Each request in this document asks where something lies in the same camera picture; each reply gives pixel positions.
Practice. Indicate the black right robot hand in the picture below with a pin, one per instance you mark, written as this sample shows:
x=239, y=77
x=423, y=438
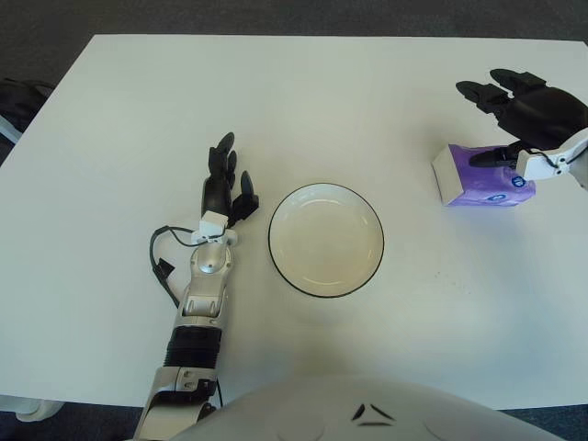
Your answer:
x=542, y=115

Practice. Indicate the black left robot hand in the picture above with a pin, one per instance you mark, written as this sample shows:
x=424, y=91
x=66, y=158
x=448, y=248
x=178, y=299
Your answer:
x=216, y=193

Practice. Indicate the purple tissue paper pack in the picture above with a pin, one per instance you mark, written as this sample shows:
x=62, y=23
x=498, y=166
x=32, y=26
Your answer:
x=478, y=188

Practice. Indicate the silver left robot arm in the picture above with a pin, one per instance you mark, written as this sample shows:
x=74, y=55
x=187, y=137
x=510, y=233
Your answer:
x=202, y=294

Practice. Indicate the white plate with black rim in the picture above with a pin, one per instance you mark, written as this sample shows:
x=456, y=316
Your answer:
x=321, y=243

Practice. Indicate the white and blue object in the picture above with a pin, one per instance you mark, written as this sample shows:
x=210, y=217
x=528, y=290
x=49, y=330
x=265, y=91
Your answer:
x=7, y=131

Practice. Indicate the black bag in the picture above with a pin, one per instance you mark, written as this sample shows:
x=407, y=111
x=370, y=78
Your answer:
x=18, y=98

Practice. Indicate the grey robot torso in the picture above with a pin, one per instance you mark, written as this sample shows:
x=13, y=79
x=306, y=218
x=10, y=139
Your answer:
x=321, y=413

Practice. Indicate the white rounded base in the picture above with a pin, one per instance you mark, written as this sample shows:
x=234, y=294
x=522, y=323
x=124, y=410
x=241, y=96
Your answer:
x=27, y=406

